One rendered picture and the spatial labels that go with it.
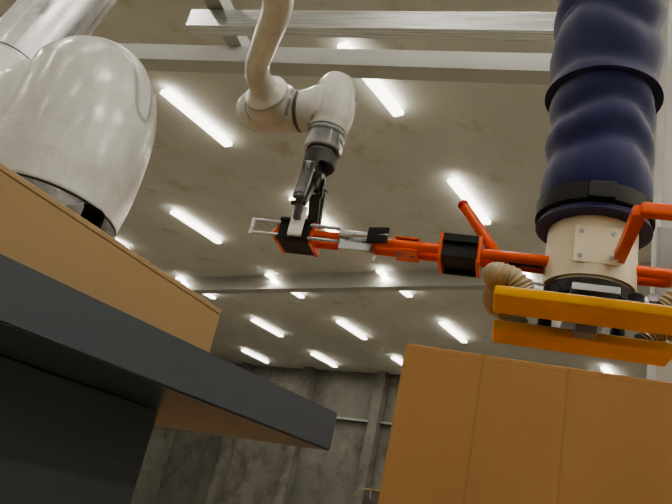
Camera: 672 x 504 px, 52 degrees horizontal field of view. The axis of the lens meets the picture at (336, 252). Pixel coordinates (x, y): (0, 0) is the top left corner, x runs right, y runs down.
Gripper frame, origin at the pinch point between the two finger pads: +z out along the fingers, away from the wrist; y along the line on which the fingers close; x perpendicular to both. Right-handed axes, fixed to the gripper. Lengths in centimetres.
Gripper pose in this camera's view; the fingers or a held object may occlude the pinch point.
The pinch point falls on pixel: (301, 233)
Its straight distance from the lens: 148.8
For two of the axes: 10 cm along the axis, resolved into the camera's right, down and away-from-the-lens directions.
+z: -2.1, 9.1, -3.7
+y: 2.1, 4.1, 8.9
